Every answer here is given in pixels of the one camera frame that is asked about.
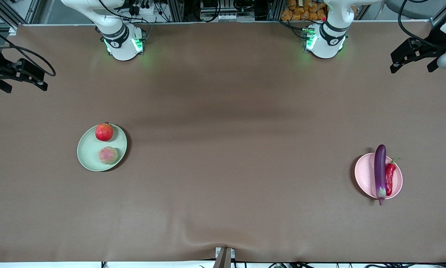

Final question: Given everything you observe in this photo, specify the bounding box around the red pomegranate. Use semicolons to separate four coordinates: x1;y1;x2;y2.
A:
95;121;114;141

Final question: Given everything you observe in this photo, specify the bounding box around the pink green peach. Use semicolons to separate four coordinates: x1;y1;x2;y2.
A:
98;146;119;165

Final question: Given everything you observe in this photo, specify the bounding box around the red chili pepper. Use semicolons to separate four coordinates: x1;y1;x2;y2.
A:
385;156;401;197

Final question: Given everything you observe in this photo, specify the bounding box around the purple eggplant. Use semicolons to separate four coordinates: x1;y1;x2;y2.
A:
374;144;388;206

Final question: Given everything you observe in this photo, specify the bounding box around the grey rounded background object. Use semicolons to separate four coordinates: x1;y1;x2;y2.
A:
386;0;445;19

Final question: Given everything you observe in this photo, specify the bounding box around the pale green round plate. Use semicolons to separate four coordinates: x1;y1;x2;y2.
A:
77;124;128;172

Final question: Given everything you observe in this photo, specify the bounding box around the orange round items pile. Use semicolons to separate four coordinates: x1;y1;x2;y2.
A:
281;0;327;21

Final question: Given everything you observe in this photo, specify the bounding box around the power strip with black plugs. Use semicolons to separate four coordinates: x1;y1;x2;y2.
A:
128;0;162;15

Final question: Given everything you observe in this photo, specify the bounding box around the pink round plate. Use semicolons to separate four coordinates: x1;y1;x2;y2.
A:
354;153;403;200

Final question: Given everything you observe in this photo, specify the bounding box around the white power strip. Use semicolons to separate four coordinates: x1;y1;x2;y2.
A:
202;13;256;23

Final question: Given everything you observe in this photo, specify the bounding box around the brown table cloth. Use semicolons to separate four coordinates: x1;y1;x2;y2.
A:
0;22;446;263

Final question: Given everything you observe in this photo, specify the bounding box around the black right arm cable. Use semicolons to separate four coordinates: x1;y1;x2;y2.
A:
0;23;57;77

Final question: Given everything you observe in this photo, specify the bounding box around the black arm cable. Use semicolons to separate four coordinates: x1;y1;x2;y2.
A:
0;23;57;77
397;0;433;45

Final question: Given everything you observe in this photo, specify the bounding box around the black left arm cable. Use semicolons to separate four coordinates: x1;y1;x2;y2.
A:
397;0;433;45

